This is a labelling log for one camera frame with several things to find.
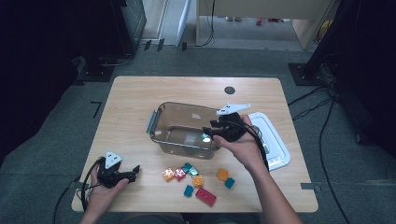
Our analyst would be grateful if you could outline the person's right hand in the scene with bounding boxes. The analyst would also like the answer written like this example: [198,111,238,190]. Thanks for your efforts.
[213,114,269,174]

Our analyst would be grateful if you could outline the white panel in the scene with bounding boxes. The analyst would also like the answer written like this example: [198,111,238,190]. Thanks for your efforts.
[175,0,192,48]

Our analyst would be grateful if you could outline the person's left hand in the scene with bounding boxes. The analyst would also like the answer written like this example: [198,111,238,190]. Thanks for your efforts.
[85,167,131,216]

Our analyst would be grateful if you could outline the grey floor cable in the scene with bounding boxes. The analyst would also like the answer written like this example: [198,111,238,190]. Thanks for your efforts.
[98,51,135,68]

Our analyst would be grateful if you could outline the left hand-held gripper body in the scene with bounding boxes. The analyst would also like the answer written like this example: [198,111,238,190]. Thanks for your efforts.
[96,151,134,189]

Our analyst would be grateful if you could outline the dark curtain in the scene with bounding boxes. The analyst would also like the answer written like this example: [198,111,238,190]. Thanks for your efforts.
[0,0,126,160]
[306,0,396,158]

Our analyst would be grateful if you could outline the long red building block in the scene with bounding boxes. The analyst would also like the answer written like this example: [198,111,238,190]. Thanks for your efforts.
[194,187,218,207]

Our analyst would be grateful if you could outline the black tape corner mark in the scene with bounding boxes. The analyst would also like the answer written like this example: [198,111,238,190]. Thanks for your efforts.
[90,100,103,119]

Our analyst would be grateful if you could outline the black stand base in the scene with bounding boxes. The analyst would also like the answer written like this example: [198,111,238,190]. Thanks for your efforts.
[77,55,115,84]
[288,62,329,88]

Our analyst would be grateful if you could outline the black hanging cable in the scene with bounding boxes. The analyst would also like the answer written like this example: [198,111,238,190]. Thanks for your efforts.
[199,0,217,48]

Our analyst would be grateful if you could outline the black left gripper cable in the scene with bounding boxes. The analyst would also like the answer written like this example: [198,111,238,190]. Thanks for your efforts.
[51,157,107,224]

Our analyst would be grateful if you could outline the grey tape piece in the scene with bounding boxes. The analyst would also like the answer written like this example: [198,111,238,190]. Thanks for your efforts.
[68,181,92,191]
[300,182,322,191]

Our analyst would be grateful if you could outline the dark cabinet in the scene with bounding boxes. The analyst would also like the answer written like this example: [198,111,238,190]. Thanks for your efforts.
[119,0,148,56]

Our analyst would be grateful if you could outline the light wooden desk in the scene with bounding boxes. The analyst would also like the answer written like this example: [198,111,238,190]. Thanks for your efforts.
[195,0,339,52]

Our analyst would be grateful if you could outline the yellow object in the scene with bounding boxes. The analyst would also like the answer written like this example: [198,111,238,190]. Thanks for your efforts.
[315,19,334,44]

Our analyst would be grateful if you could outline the black floor cable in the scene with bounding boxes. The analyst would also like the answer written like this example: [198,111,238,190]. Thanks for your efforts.
[318,99,352,224]
[291,97,334,122]
[288,85,332,107]

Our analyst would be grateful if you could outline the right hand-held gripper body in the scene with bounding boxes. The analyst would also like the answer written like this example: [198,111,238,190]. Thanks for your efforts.
[216,103,252,143]

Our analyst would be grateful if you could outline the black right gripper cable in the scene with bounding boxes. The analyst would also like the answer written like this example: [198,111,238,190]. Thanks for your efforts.
[228,120,271,172]

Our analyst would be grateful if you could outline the red square building block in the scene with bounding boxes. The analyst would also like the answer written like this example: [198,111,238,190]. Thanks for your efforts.
[173,167,187,182]

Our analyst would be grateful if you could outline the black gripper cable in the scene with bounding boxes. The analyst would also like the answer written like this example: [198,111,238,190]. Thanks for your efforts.
[51,157,107,224]
[228,120,271,172]

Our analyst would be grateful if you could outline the red shoes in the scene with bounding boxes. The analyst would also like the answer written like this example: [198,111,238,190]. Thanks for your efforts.
[255,17,282,25]

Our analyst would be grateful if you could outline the transparent brown plastic container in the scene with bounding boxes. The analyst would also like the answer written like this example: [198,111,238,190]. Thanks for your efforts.
[146,101,226,161]

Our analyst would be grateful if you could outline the white container lid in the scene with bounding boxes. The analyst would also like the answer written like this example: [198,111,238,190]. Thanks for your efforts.
[247,111,291,172]

